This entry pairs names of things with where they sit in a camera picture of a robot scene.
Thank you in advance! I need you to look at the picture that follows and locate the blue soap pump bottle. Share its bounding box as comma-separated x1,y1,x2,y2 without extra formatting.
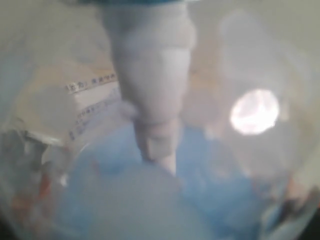
0,0,320,240

